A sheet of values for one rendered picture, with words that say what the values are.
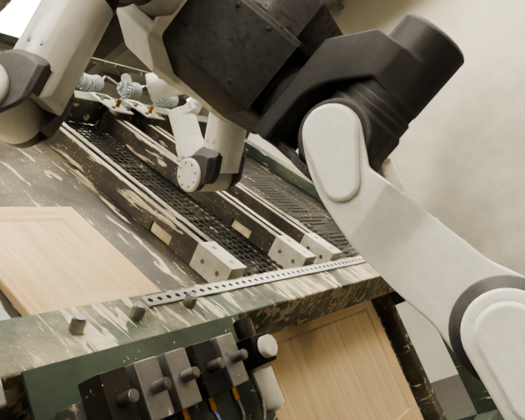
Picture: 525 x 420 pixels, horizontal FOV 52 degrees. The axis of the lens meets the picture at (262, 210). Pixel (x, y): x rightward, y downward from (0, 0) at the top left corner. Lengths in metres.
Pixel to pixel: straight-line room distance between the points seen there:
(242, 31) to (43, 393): 0.60
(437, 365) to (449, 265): 4.18
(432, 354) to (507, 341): 4.21
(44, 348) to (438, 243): 0.60
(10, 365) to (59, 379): 0.07
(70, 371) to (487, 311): 0.60
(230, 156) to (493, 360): 0.72
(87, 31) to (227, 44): 0.20
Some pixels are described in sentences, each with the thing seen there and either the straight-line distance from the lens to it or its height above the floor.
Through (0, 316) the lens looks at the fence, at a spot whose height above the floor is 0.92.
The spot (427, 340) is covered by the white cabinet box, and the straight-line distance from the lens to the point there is 4.90.
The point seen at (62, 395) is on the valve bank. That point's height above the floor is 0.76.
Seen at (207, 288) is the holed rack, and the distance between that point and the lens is 1.22.
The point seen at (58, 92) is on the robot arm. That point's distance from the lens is 0.77.
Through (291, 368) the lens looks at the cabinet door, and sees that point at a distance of 1.70.
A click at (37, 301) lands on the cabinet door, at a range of 1.06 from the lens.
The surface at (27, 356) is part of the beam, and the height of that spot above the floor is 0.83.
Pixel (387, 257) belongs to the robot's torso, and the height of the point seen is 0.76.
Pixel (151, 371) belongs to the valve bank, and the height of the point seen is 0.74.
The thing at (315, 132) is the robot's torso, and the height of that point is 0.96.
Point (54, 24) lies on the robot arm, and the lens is 0.78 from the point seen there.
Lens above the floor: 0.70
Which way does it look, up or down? 15 degrees up
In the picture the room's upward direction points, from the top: 22 degrees counter-clockwise
